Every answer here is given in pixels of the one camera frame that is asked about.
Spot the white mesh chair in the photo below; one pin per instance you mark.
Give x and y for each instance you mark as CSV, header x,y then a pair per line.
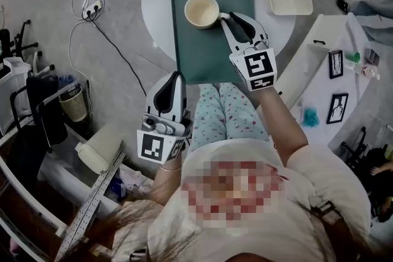
x,y
12,86

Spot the cream padded cushion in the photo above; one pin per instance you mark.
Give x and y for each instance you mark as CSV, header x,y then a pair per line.
x,y
98,150

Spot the perforated metal rail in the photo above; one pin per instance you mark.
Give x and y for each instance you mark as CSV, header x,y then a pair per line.
x,y
89,208

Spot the person's star print trousers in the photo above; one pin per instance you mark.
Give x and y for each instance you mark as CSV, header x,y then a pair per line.
x,y
212,119

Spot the green plastic cup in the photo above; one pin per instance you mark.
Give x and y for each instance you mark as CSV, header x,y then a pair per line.
x,y
352,56

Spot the black picture frame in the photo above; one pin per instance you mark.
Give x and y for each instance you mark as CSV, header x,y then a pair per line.
x,y
337,109
335,64

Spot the silver metal box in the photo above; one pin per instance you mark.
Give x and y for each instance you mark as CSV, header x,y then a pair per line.
x,y
372,56

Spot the white power strip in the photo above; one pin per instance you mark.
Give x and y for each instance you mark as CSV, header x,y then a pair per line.
x,y
92,9

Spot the clear plastic bottle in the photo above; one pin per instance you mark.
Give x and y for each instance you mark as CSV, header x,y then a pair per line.
x,y
368,72

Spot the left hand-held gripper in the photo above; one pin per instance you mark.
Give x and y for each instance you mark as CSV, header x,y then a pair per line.
x,y
152,147

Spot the black armchair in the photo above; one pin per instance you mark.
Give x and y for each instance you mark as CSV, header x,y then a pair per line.
x,y
40,119

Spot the cream ceramic mug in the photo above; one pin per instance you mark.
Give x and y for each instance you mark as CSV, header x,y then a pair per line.
x,y
201,10

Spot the blue fluffy ball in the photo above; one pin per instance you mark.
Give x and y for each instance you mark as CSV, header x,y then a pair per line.
x,y
310,117

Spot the white curved shelf unit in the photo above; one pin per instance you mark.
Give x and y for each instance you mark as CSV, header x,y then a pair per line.
x,y
55,171

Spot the black swivel chair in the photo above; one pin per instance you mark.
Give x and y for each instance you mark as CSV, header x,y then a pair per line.
x,y
357,150

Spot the white side cabinet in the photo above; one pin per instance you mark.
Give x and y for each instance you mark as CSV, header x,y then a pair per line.
x,y
319,86

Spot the green rectangular tray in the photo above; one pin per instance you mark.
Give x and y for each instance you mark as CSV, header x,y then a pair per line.
x,y
196,55

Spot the person's white printed shirt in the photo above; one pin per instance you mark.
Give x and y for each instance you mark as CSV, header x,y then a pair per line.
x,y
291,239

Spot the person's right forearm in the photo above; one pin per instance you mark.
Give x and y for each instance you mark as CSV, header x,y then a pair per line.
x,y
282,125

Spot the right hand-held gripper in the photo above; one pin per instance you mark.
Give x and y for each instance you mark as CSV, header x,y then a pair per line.
x,y
258,66

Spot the person's left forearm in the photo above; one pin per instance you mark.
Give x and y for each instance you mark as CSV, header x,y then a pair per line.
x,y
167,187

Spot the round white table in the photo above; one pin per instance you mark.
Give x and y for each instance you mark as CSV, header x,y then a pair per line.
x,y
156,9

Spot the wicker waste basket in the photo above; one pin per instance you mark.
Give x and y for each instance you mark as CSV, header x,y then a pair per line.
x,y
73,105

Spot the black office chair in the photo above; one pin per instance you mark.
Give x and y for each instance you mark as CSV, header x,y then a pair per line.
x,y
24,46

